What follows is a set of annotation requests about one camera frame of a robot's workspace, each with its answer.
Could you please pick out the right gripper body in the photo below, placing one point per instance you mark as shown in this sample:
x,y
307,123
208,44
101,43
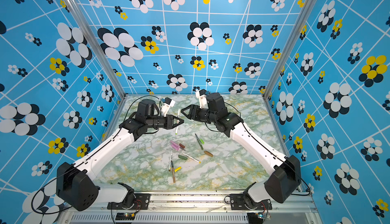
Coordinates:
x,y
202,115

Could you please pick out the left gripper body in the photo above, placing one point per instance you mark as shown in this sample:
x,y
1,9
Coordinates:
x,y
161,122

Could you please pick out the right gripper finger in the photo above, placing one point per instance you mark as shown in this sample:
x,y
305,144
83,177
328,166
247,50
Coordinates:
x,y
188,115
187,109

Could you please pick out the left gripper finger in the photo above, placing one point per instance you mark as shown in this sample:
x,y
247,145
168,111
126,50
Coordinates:
x,y
173,126
176,120

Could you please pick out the white pen green tip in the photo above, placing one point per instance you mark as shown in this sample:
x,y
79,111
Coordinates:
x,y
178,121

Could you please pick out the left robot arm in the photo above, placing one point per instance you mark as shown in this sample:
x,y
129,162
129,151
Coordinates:
x,y
74,183

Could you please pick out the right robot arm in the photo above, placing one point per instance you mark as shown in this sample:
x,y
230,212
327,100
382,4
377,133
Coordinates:
x,y
284,172

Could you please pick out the pink fountain pen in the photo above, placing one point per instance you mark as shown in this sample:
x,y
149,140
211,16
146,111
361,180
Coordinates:
x,y
172,142

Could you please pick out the pink pen cap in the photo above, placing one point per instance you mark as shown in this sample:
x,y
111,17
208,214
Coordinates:
x,y
176,147

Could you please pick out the white slim pen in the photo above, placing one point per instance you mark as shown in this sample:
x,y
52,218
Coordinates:
x,y
170,160

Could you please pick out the dark green fountain pen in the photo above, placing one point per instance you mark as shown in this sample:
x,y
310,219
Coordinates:
x,y
199,142

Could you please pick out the dark green pen cap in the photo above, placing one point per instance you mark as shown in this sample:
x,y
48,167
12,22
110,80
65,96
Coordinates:
x,y
182,157

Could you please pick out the white pen yellow tip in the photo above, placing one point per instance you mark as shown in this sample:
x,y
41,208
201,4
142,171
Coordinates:
x,y
192,158

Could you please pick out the brown fountain pen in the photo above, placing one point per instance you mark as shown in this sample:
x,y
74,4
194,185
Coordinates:
x,y
173,171

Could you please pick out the tan brown pen cap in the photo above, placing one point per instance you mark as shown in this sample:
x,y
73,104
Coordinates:
x,y
208,153

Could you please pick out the left circuit board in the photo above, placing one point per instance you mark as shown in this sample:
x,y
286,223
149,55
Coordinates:
x,y
125,216

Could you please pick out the circuit board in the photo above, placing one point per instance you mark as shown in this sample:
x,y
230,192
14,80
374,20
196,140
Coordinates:
x,y
125,216
257,218

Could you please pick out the right circuit board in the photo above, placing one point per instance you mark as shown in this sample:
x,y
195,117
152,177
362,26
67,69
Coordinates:
x,y
257,218

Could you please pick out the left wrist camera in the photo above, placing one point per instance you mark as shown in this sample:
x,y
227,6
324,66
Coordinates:
x,y
167,103

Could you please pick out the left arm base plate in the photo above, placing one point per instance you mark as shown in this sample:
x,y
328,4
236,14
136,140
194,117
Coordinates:
x,y
139,201

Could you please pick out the aluminium front rail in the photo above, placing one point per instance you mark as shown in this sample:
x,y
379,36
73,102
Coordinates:
x,y
197,207

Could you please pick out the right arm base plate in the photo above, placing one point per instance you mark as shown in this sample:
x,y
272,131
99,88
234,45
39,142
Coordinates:
x,y
237,203

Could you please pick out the left corner aluminium post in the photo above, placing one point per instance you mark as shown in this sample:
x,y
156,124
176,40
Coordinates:
x,y
80,19

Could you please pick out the corner aluminium post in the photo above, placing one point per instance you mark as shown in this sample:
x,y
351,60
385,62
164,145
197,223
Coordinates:
x,y
290,43
80,19

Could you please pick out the right corner aluminium post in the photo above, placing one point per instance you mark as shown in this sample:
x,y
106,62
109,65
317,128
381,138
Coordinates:
x,y
290,43

